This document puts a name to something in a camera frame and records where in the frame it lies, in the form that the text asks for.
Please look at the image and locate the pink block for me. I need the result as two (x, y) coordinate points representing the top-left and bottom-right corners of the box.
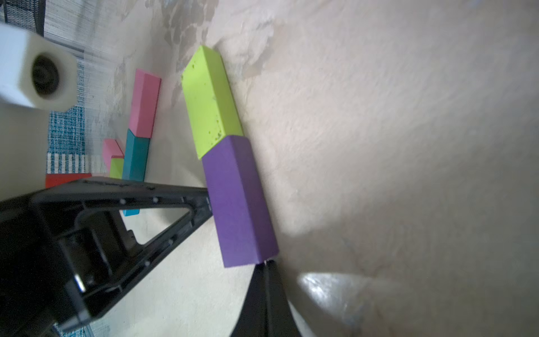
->
(102, 138), (124, 170)
(129, 68), (161, 138)

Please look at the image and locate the teal long block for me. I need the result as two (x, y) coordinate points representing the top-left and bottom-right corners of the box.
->
(122, 129), (150, 182)

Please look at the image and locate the lime green block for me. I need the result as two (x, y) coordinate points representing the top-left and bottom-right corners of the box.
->
(181, 46), (244, 159)
(109, 158), (124, 179)

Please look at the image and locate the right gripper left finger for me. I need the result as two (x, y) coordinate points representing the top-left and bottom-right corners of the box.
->
(1, 177), (212, 336)

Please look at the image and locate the purple block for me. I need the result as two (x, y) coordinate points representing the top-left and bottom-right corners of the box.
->
(202, 136), (279, 268)

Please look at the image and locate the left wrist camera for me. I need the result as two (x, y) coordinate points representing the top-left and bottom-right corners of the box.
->
(1, 23), (78, 112)

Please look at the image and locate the red pen cup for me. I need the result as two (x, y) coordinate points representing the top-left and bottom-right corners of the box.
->
(46, 173), (92, 188)

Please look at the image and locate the teal small block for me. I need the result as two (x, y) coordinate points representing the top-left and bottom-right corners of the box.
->
(122, 209), (140, 216)

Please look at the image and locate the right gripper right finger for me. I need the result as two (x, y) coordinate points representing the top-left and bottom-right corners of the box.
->
(231, 260), (300, 337)

